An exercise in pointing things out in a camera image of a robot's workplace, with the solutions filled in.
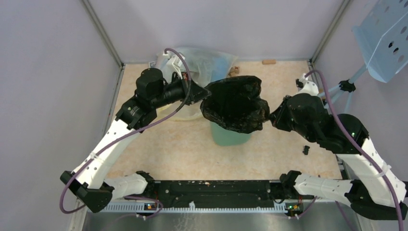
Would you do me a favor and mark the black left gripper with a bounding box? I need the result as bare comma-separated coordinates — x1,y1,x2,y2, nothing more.
152,71,211,108

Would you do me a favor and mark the black trash bag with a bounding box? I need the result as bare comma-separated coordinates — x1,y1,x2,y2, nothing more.
200,76,270,134

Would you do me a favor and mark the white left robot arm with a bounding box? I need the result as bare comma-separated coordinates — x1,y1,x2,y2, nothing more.
60,68,211,213

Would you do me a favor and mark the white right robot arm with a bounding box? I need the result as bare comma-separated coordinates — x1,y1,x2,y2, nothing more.
270,93,408,220

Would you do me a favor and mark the green plastic trash bin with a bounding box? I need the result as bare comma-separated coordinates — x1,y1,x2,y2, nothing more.
210,122,252,146

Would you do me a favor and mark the translucent yellow-trimmed plastic bag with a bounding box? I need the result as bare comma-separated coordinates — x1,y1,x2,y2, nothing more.
155,47,239,122

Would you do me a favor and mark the small black clip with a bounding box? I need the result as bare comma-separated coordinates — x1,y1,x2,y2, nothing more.
302,145,310,155

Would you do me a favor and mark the small brown object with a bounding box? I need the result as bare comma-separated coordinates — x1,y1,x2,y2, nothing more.
227,66,240,77

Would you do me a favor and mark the light blue tripod stand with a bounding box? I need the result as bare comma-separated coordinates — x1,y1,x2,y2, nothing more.
318,64,367,113

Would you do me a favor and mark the small tan cork block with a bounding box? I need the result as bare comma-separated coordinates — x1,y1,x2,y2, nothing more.
262,59,277,65

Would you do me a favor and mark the light blue perforated stand tray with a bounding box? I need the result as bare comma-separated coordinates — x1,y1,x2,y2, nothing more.
352,0,408,83

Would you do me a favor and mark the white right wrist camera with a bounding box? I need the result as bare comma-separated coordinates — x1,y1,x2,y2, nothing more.
296,77,319,96

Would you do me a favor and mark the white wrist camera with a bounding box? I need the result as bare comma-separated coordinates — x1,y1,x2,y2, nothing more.
296,77,319,96
160,53,185,82

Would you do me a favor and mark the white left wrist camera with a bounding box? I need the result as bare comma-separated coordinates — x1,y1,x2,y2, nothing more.
160,53,185,82

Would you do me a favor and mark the white cable duct strip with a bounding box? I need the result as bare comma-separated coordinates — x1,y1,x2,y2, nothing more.
102,202,300,214

